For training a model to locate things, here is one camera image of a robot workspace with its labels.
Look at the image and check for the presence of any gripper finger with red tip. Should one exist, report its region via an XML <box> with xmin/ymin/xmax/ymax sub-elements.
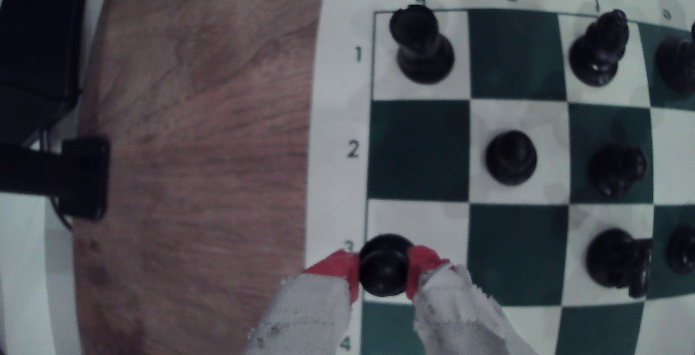
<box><xmin>406</xmin><ymin>245</ymin><xmax>538</xmax><ymax>355</ymax></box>
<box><xmin>241</xmin><ymin>250</ymin><xmax>362</xmax><ymax>355</ymax></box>

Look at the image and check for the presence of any black chess pawn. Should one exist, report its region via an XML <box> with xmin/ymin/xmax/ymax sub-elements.
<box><xmin>358</xmin><ymin>233</ymin><xmax>416</xmax><ymax>297</ymax></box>
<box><xmin>485</xmin><ymin>130</ymin><xmax>538</xmax><ymax>186</ymax></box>
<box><xmin>589</xmin><ymin>143</ymin><xmax>648</xmax><ymax>198</ymax></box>
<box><xmin>667</xmin><ymin>226</ymin><xmax>695</xmax><ymax>275</ymax></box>

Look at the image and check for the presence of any black chess knight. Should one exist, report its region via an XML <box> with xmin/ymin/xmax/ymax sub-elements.
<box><xmin>585</xmin><ymin>228</ymin><xmax>654</xmax><ymax>299</ymax></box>

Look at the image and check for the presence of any green and white chess mat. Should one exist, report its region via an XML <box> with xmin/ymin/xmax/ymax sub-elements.
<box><xmin>304</xmin><ymin>0</ymin><xmax>695</xmax><ymax>355</ymax></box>

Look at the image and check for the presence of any black chess rook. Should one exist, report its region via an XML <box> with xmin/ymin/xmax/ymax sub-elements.
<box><xmin>389</xmin><ymin>5</ymin><xmax>455</xmax><ymax>85</ymax></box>

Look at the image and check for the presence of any black chess bishop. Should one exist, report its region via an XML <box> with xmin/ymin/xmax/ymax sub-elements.
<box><xmin>568</xmin><ymin>9</ymin><xmax>631</xmax><ymax>87</ymax></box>

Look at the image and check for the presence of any black chess king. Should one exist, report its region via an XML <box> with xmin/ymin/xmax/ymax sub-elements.
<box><xmin>655</xmin><ymin>21</ymin><xmax>695</xmax><ymax>98</ymax></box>

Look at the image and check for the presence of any black box-shaped object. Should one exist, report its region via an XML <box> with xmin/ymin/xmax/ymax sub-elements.
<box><xmin>0</xmin><ymin>0</ymin><xmax>94</xmax><ymax>145</ymax></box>

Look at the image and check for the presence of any black clamp bracket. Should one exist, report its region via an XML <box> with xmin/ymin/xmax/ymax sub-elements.
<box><xmin>0</xmin><ymin>137</ymin><xmax>111</xmax><ymax>221</ymax></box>

